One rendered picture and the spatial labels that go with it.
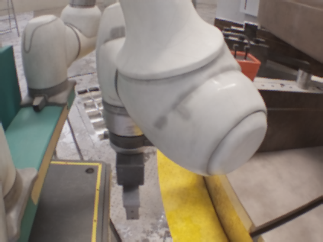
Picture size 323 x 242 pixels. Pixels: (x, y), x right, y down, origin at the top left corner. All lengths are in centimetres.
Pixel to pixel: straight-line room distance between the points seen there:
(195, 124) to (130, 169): 25
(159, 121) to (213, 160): 5
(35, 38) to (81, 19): 20
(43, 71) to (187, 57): 61
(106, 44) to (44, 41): 43
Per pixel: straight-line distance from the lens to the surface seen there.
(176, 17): 19
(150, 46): 19
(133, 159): 42
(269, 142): 133
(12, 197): 46
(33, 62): 76
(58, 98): 79
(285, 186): 122
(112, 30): 32
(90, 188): 103
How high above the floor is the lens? 109
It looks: 33 degrees down
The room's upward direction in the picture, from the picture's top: 4 degrees clockwise
